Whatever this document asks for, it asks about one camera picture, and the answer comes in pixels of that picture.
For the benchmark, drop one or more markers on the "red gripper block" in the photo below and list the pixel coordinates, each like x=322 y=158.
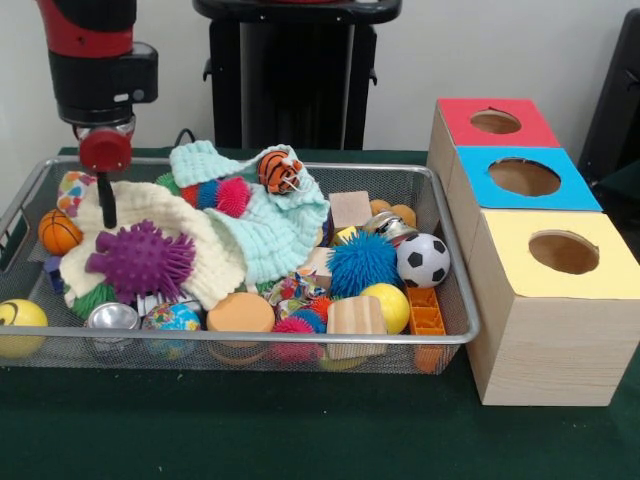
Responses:
x=106 y=150

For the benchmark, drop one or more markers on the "colourful polka dot cloth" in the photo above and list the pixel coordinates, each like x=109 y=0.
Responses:
x=72 y=192

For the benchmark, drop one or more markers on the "purple spiky toy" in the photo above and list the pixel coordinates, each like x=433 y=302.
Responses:
x=140 y=260

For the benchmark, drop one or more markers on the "cream waffle cloth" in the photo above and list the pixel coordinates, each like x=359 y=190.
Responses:
x=210 y=265

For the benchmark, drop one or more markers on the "mint green waffle cloth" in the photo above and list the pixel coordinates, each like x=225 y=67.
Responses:
x=280 y=235

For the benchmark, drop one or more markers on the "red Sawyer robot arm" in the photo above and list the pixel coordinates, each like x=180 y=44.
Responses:
x=95 y=65

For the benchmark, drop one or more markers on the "shallow clear mesh bin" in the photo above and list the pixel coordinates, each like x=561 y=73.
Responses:
x=175 y=357

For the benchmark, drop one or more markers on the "blue globe ball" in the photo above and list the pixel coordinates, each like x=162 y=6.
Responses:
x=172 y=317

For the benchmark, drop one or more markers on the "yellow smiley ball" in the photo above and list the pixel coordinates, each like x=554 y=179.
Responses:
x=20 y=315

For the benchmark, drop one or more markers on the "plain wooden cube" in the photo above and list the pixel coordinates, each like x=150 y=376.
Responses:
x=317 y=260

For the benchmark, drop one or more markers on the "large blue spiky ball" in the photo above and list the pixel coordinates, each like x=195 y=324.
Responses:
x=360 y=262

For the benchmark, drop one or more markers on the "dark green table cloth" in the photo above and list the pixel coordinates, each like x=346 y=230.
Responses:
x=625 y=210
x=300 y=425

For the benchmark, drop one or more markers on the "yellow tennis ball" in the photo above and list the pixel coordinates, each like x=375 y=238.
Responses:
x=390 y=307

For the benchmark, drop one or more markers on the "small soccer ball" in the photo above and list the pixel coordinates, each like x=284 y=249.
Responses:
x=422 y=260

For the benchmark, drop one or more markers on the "black chair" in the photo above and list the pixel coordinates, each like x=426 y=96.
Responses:
x=615 y=100

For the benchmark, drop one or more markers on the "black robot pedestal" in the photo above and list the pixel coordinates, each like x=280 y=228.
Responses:
x=280 y=90

